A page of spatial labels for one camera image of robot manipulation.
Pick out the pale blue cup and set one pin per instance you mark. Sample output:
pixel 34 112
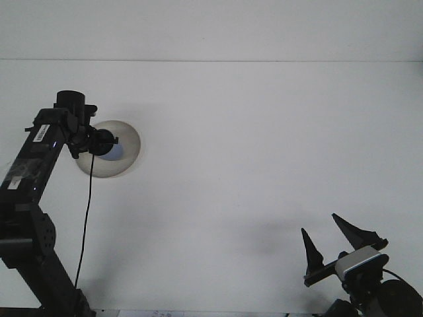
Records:
pixel 115 153

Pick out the pale round plate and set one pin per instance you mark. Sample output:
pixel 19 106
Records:
pixel 129 158

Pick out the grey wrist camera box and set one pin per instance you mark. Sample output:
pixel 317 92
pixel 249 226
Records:
pixel 360 261

